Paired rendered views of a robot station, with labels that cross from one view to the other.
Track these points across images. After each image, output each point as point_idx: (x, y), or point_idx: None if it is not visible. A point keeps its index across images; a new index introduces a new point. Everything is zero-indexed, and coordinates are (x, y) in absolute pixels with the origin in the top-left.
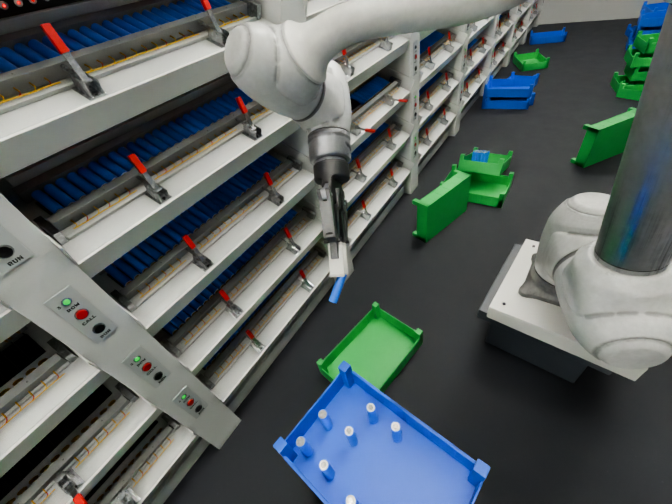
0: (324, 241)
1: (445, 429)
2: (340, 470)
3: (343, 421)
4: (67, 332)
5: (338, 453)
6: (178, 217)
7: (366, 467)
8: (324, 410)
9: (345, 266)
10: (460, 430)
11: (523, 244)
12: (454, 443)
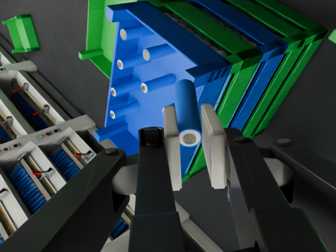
0: (139, 133)
1: (330, 134)
2: (152, 67)
3: (184, 64)
4: None
5: (161, 63)
6: None
7: (160, 92)
8: (149, 56)
9: (203, 149)
10: (330, 150)
11: None
12: (315, 139)
